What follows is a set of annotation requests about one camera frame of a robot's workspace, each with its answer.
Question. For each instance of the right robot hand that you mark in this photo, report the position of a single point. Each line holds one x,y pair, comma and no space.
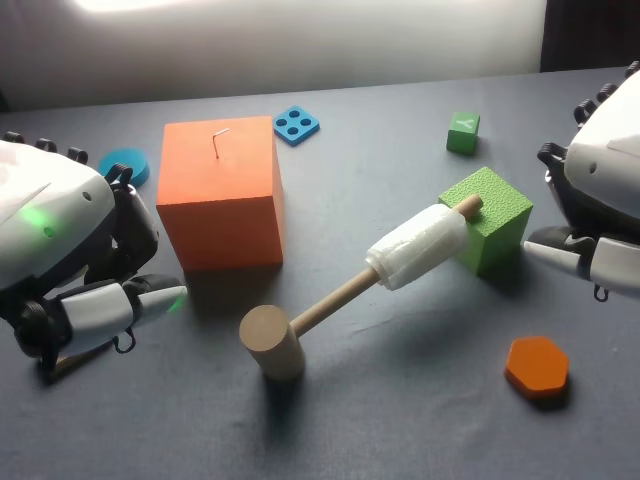
607,175

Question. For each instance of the large orange cube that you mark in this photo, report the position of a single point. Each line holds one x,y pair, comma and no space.
220,225

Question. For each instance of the blue round disc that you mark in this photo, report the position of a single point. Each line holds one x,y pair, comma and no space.
131,162

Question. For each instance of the grey table cloth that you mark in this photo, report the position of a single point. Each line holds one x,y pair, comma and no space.
350,425

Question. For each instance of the large green textured block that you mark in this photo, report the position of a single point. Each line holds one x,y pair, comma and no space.
500,215

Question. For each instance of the blue perforated square tile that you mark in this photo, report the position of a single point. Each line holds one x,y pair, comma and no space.
296,131

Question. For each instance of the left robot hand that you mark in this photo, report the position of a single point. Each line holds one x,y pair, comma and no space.
55,215

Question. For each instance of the green piece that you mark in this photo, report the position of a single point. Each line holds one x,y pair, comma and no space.
462,137

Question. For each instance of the tan square tile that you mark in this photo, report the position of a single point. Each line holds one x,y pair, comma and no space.
70,366

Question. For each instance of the orange and black object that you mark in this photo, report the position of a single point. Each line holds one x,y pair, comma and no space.
537,362

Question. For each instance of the wooden mallet with white wrap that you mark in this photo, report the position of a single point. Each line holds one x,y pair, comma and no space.
415,247

